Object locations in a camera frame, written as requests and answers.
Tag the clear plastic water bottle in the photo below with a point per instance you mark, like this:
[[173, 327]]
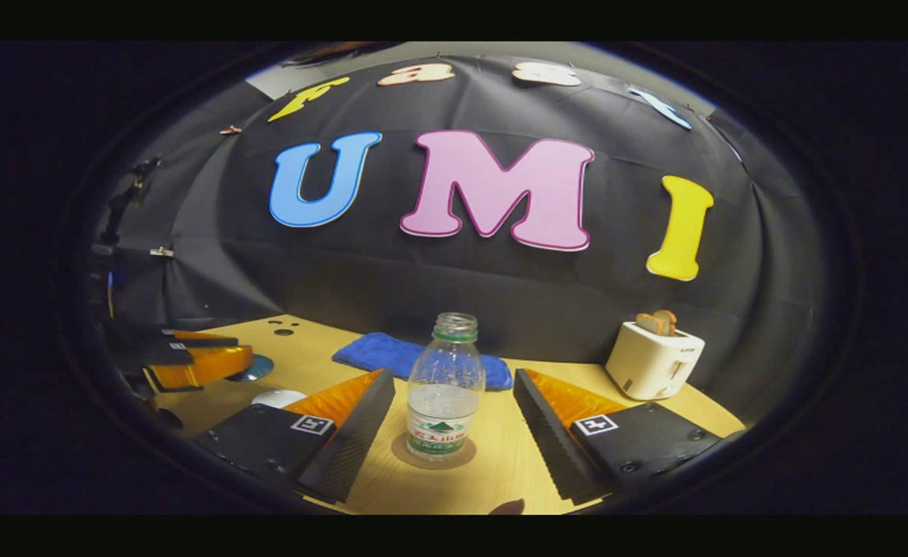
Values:
[[445, 387]]

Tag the white clip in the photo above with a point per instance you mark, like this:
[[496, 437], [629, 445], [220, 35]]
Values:
[[162, 251]]

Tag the blue towel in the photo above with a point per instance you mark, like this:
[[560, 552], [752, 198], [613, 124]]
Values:
[[380, 354]]

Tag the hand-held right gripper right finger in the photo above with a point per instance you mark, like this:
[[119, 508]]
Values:
[[547, 433]]

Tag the pink clip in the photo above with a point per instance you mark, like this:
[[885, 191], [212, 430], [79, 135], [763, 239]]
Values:
[[230, 130]]

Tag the white toaster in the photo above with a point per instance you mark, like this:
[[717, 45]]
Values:
[[651, 363]]

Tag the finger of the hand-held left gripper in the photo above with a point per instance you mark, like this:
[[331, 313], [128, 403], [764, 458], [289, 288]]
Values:
[[199, 367], [199, 341]]

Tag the round brown coaster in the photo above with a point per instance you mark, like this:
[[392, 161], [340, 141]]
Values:
[[401, 456]]

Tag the toast slices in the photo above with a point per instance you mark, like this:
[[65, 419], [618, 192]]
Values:
[[657, 322]]

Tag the white teacup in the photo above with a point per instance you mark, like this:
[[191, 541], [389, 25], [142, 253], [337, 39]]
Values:
[[276, 398]]

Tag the dark teal teacup lid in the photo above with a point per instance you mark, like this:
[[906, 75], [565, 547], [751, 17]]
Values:
[[259, 368]]

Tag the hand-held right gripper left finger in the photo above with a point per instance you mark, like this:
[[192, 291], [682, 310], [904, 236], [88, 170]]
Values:
[[361, 433]]

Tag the black backdrop cloth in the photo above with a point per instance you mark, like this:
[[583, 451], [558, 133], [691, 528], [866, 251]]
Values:
[[500, 286]]

